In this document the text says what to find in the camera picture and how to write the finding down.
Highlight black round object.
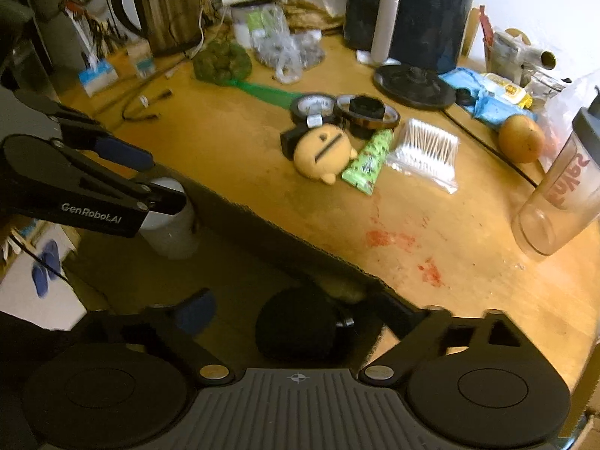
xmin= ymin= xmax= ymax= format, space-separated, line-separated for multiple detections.
xmin=255 ymin=286 xmax=351 ymax=363

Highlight orange fruit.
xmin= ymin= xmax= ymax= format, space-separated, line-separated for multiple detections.
xmin=498 ymin=115 xmax=547 ymax=164

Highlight brown cardboard box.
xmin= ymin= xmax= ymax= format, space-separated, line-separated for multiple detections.
xmin=61 ymin=169 xmax=413 ymax=371

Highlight green mesh bag of fruit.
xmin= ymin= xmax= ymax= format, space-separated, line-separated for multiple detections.
xmin=193 ymin=40 xmax=301 ymax=111

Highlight yellow plush toy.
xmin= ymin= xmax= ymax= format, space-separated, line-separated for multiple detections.
xmin=293 ymin=113 xmax=358 ymax=186

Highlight black tape roll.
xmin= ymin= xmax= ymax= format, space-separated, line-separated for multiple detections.
xmin=289 ymin=94 xmax=337 ymax=125

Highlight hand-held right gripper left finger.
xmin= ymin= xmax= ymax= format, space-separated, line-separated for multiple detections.
xmin=89 ymin=289 xmax=236 ymax=387

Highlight wood pattern electric kettle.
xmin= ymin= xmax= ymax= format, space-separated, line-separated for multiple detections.
xmin=111 ymin=0 xmax=203 ymax=57

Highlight foil roll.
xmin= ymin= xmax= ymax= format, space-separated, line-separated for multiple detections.
xmin=525 ymin=47 xmax=558 ymax=69

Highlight plastic tub green label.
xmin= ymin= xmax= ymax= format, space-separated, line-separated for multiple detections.
xmin=232 ymin=2 xmax=268 ymax=48

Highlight blue tissue box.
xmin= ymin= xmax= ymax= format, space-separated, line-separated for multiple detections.
xmin=77 ymin=61 xmax=118 ymax=97

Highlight black power cord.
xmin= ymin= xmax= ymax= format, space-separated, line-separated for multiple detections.
xmin=444 ymin=105 xmax=541 ymax=187

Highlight bag of cotton swabs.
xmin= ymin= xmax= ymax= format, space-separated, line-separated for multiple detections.
xmin=385 ymin=118 xmax=460 ymax=195

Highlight white plastic jar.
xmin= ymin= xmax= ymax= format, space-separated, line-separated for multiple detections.
xmin=136 ymin=175 xmax=202 ymax=261

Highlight clear shaker bottle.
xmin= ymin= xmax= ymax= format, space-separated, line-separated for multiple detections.
xmin=511 ymin=87 xmax=600 ymax=256

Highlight blue slipper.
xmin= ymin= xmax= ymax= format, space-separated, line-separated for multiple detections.
xmin=31 ymin=262 xmax=51 ymax=298
xmin=42 ymin=239 xmax=64 ymax=275

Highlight black hexagonal cap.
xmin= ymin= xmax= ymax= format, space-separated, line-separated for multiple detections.
xmin=349 ymin=96 xmax=386 ymax=120

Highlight plastic bag of dark items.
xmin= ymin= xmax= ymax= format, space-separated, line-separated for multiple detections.
xmin=250 ymin=7 xmax=326 ymax=85

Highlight black air fryer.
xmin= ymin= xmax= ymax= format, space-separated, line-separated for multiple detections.
xmin=343 ymin=0 xmax=476 ymax=76

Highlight brown tape roll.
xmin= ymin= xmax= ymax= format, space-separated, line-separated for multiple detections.
xmin=335 ymin=95 xmax=401 ymax=139

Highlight small black box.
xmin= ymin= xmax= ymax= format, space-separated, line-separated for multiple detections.
xmin=280 ymin=126 xmax=310 ymax=158

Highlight wooden board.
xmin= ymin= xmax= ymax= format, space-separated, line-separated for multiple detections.
xmin=460 ymin=6 xmax=485 ymax=58

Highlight green snack packet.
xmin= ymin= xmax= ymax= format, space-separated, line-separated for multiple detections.
xmin=341 ymin=129 xmax=395 ymax=195

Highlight black usb cable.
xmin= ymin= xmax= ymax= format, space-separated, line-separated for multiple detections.
xmin=94 ymin=88 xmax=173 ymax=122

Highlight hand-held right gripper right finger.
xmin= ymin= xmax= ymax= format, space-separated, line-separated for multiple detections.
xmin=358 ymin=291 xmax=533 ymax=385

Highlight red packet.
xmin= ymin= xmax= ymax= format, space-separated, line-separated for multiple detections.
xmin=478 ymin=7 xmax=495 ymax=50

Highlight small bottle blue label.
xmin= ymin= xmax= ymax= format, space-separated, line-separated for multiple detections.
xmin=126 ymin=42 xmax=156 ymax=80

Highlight yellow packet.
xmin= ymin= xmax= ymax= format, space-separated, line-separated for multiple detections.
xmin=483 ymin=72 xmax=533 ymax=108

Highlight blue wipes packet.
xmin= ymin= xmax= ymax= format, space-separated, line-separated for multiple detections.
xmin=469 ymin=85 xmax=539 ymax=131
xmin=438 ymin=66 xmax=488 ymax=92

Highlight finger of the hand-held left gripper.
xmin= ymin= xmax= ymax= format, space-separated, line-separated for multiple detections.
xmin=51 ymin=137 xmax=189 ymax=217
xmin=13 ymin=90 xmax=155 ymax=174

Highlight black kettle base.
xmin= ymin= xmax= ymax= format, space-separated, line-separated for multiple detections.
xmin=373 ymin=63 xmax=458 ymax=110

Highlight white cable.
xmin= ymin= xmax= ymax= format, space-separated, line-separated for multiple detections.
xmin=164 ymin=4 xmax=207 ymax=78

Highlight bag of brown food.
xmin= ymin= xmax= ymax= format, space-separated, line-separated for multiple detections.
xmin=281 ymin=0 xmax=350 ymax=33

